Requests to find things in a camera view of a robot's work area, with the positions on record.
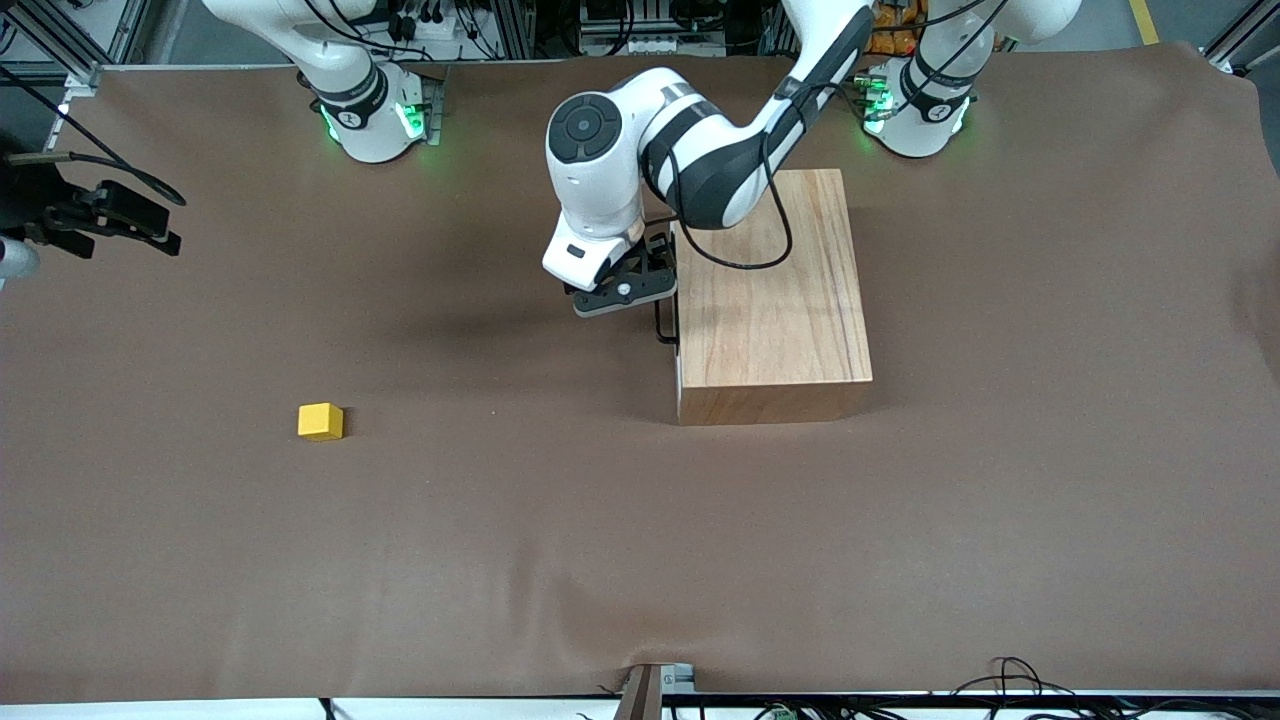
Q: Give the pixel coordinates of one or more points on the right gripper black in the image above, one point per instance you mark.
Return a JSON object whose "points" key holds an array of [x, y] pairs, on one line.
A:
{"points": [[35, 203]]}

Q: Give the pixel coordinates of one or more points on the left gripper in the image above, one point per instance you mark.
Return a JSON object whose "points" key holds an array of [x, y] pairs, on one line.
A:
{"points": [[657, 247]]}

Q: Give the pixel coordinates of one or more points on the yellow cube block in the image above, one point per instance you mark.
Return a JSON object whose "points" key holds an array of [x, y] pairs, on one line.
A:
{"points": [[320, 422]]}

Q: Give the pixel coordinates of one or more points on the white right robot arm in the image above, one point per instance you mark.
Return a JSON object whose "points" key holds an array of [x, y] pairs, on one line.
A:
{"points": [[360, 130]]}

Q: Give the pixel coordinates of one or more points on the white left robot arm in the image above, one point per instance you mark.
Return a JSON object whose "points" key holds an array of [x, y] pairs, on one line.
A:
{"points": [[700, 160]]}

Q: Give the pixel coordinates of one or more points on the wooden drawer cabinet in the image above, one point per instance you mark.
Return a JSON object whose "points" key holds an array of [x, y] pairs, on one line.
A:
{"points": [[770, 300]]}

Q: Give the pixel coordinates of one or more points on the aluminium equipment rack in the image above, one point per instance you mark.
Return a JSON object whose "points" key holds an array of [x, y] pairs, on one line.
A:
{"points": [[650, 25]]}

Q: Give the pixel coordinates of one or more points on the brown table cloth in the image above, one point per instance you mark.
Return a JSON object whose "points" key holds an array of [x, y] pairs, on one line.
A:
{"points": [[500, 550]]}

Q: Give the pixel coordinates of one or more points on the orange packaging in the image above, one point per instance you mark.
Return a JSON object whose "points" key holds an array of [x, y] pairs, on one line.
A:
{"points": [[895, 30]]}

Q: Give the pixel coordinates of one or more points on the aluminium frame profile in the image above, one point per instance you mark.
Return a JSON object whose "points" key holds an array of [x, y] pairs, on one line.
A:
{"points": [[60, 45], [1245, 45]]}

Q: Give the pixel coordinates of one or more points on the metal corner bracket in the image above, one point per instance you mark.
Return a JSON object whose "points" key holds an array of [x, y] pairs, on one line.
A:
{"points": [[680, 675]]}

